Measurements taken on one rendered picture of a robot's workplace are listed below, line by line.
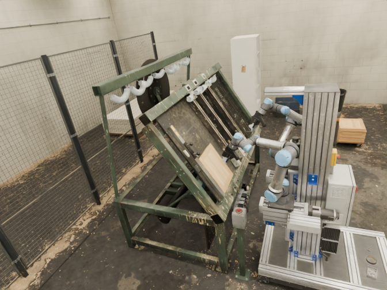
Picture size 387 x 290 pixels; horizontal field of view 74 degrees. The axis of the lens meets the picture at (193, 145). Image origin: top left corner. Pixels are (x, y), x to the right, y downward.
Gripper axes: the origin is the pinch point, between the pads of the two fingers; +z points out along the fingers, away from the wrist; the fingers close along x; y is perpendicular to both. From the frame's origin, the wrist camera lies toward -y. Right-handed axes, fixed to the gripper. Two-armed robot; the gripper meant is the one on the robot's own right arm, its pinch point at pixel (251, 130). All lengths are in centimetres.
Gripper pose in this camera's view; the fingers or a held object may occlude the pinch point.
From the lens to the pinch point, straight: 267.7
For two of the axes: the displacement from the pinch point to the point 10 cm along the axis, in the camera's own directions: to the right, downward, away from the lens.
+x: -5.9, 0.9, -8.0
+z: -4.3, 8.1, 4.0
